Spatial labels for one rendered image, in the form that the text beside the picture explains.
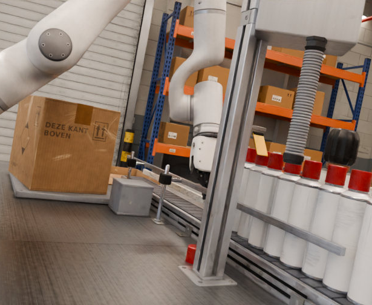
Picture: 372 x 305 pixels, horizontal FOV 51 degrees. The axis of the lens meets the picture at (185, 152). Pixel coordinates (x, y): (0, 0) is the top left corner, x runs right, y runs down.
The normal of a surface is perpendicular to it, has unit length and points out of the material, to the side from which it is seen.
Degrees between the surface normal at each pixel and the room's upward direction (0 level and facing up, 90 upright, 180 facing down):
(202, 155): 69
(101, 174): 90
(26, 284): 0
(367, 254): 90
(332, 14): 90
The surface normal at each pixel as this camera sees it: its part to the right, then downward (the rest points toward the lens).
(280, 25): -0.14, 0.03
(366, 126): 0.30, 0.11
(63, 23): 0.48, -0.33
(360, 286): -0.69, -0.09
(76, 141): 0.58, 0.15
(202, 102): -0.13, -0.26
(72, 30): 0.64, -0.18
